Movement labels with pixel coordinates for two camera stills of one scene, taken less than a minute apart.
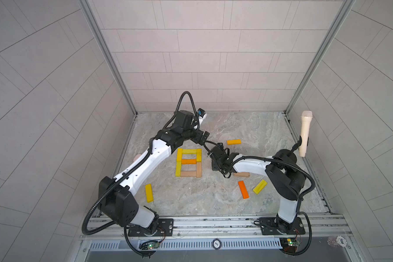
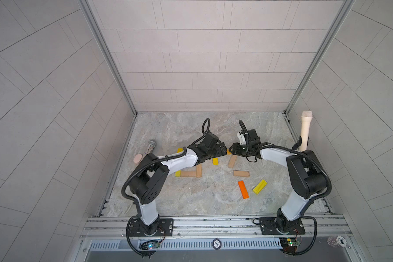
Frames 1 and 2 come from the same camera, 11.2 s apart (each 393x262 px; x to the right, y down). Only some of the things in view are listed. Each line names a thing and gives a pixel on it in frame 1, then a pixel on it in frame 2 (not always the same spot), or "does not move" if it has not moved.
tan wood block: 188,173 does not move
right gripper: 213,166 to 236,149
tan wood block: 242,174 does not move
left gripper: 197,133 to 218,153
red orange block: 243,189 does not move
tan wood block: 198,169 does not move
